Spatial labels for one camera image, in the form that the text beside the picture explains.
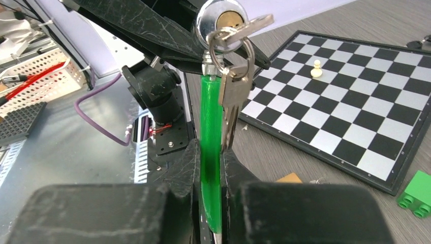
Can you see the silver lock keys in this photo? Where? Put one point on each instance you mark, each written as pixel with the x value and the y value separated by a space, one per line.
pixel 236 81

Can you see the black white chessboard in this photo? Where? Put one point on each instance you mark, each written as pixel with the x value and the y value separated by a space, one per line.
pixel 366 115

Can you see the green toy brick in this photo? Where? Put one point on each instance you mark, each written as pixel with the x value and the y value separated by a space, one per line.
pixel 416 195

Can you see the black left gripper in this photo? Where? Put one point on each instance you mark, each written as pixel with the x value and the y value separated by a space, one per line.
pixel 174 31

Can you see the red handled tool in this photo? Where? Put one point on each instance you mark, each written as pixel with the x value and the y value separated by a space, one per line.
pixel 29 82

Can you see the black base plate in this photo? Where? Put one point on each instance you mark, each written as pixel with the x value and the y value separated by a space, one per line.
pixel 157 147

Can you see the orange black padlock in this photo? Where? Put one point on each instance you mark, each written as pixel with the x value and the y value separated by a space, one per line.
pixel 419 44

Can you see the green cable lock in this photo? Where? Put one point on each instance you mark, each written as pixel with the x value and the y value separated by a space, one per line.
pixel 211 112

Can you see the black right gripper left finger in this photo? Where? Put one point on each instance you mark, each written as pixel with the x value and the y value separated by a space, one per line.
pixel 163 211

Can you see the brass padlock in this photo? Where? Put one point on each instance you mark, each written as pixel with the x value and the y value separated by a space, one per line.
pixel 293 178

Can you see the white perforated basket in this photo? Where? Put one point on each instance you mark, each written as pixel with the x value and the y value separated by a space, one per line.
pixel 48 88

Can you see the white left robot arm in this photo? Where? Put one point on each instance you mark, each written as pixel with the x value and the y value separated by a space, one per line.
pixel 152 82

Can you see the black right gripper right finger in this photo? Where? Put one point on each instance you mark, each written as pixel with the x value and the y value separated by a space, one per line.
pixel 272 212

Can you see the cream chess pawn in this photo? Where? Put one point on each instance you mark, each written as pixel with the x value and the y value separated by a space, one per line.
pixel 316 71

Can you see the grey studded plate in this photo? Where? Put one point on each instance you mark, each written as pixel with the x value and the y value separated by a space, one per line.
pixel 18 124

